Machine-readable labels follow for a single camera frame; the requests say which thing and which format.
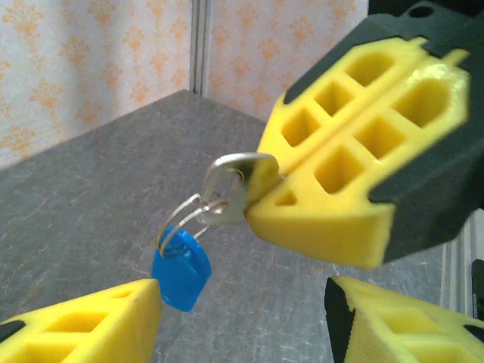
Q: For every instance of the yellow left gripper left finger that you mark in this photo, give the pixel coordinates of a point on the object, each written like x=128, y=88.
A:
x=128, y=332

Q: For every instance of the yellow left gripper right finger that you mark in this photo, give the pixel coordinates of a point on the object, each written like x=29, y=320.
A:
x=378, y=340

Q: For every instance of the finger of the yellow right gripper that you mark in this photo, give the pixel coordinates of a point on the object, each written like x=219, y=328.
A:
x=321, y=230
x=272, y=132

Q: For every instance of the blue plastic key tag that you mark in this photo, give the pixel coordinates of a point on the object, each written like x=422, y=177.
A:
x=181, y=280

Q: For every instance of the silver metal key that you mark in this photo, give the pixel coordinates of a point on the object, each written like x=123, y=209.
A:
x=234, y=216

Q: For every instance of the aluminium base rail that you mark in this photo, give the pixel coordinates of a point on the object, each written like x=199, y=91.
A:
x=457, y=272

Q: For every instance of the aluminium frame post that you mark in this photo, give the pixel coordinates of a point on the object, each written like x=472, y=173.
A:
x=200, y=45

